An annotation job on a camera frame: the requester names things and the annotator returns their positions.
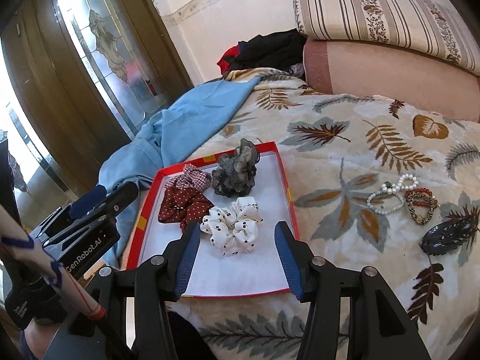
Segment black hair clip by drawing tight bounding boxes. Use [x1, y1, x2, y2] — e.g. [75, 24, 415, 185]
[420, 215, 479, 256]

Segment pale green bead bracelet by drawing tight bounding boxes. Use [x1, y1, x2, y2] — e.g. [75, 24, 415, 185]
[366, 189, 407, 216]

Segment blue cloth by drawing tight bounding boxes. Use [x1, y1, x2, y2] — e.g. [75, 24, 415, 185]
[97, 76, 262, 269]

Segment left forearm patterned sleeve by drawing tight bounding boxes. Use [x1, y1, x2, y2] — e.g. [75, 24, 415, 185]
[1, 206, 106, 320]

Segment white polka-dot scrunchie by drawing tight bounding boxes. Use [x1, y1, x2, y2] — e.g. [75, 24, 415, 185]
[200, 197, 264, 257]

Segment wooden glass door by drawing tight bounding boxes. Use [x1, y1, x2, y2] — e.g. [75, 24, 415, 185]
[0, 0, 195, 229]

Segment leaf-patterned plush blanket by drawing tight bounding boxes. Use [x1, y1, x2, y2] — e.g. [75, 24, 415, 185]
[187, 67, 479, 359]

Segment red checkered scrunchie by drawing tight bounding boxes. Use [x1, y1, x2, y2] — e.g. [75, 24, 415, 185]
[165, 163, 212, 192]

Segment red-rimmed white tray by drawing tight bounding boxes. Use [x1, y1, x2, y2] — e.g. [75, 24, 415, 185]
[124, 141, 299, 297]

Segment striped beige pillow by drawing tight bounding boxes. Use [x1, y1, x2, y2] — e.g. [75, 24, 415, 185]
[293, 0, 479, 76]

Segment red bead bracelet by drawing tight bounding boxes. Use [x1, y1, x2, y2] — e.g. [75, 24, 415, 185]
[403, 187, 438, 207]

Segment grey organza scrunchie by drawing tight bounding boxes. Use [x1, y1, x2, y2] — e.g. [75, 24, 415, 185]
[211, 138, 260, 197]

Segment pink bolster cushion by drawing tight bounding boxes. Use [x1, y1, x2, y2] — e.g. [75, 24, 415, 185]
[304, 39, 479, 122]

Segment red polka-dot scrunchie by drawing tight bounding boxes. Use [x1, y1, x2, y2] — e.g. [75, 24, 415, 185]
[158, 187, 214, 232]

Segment black and red clothes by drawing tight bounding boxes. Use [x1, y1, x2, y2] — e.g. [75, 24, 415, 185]
[217, 29, 307, 76]

